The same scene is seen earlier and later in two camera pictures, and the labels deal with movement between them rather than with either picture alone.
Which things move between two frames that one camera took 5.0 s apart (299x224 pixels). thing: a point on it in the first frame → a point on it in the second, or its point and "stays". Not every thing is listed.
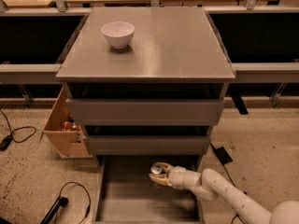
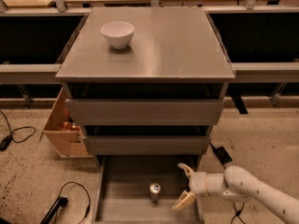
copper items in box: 68,126 stays
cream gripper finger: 161,178 → 186,199
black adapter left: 5,143 stays
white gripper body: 177,175 → 197,182
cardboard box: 67,138 stays
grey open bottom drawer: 127,194 stays
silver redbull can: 156,169 → 155,189
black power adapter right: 223,156 stays
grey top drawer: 147,111 stays
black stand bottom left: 62,202 stays
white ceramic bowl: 119,34 stays
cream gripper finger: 165,165 → 190,173
